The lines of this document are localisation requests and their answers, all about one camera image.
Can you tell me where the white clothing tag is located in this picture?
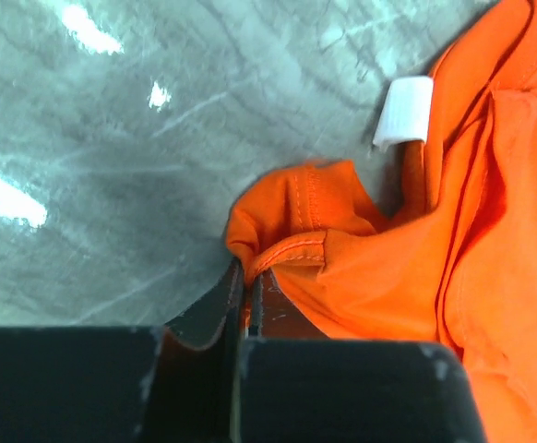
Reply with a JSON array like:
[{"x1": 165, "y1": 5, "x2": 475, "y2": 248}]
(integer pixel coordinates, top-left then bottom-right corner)
[{"x1": 373, "y1": 76, "x2": 434, "y2": 150}]

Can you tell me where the orange t shirt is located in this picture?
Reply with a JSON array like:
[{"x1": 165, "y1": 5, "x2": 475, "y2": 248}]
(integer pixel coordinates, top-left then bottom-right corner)
[{"x1": 226, "y1": 1, "x2": 537, "y2": 442}]

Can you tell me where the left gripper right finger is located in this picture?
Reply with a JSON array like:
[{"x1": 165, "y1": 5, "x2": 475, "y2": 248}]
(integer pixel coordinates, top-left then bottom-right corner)
[{"x1": 238, "y1": 271, "x2": 486, "y2": 442}]

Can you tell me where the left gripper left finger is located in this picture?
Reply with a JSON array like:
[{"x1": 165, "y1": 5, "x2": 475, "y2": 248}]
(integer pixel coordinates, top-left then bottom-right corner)
[{"x1": 0, "y1": 262, "x2": 244, "y2": 442}]

